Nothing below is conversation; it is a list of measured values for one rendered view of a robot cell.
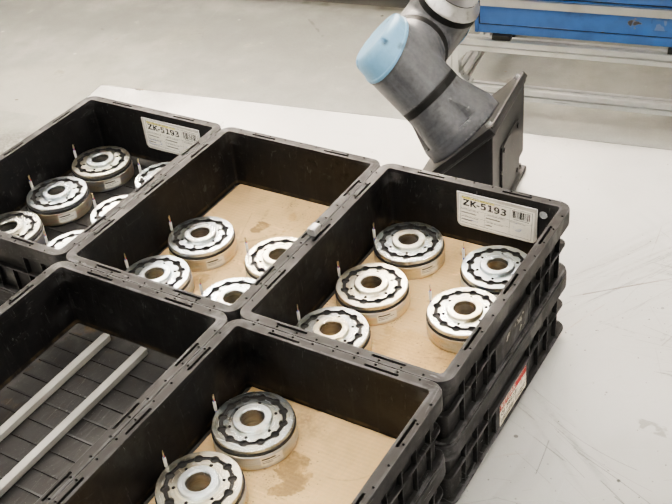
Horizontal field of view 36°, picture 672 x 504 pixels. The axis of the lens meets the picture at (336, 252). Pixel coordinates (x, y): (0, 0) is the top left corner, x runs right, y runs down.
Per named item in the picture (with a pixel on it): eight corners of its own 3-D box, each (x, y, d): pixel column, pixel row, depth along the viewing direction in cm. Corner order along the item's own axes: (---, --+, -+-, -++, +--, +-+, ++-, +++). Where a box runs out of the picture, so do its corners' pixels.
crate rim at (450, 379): (385, 174, 159) (384, 160, 158) (573, 218, 145) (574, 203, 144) (236, 329, 133) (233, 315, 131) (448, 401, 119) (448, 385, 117)
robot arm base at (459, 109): (448, 134, 191) (411, 96, 190) (507, 88, 182) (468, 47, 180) (423, 176, 180) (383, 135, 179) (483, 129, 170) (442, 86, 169)
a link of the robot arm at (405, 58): (391, 126, 180) (336, 70, 177) (421, 87, 189) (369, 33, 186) (435, 91, 171) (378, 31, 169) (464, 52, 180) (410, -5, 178)
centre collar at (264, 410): (246, 401, 128) (245, 398, 128) (280, 412, 126) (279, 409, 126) (225, 428, 125) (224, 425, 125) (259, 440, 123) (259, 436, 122)
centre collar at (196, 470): (198, 461, 121) (197, 458, 121) (229, 479, 118) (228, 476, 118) (168, 489, 118) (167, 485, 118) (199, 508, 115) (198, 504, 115)
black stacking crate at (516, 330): (390, 226, 165) (385, 165, 158) (569, 272, 151) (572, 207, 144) (249, 383, 138) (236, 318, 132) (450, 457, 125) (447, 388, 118)
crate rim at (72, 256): (228, 137, 173) (225, 124, 172) (385, 174, 159) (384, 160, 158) (64, 271, 146) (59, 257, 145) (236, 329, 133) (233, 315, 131)
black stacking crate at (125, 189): (105, 152, 192) (91, 97, 186) (235, 186, 179) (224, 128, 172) (-58, 272, 166) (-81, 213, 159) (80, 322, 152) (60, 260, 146)
